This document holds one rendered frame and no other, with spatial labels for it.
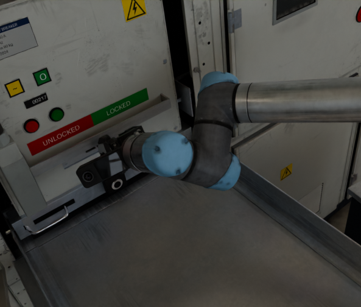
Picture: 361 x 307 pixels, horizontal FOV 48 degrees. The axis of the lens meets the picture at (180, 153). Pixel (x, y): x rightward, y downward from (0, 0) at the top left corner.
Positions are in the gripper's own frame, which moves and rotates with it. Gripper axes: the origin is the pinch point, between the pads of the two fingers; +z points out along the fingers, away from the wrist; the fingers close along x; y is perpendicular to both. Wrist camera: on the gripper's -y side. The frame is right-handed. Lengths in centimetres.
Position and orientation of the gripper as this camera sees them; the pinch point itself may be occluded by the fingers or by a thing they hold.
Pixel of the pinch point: (101, 153)
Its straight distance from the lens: 99.5
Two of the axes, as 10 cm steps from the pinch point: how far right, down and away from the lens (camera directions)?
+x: -4.0, -8.9, -2.4
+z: -4.6, -0.3, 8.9
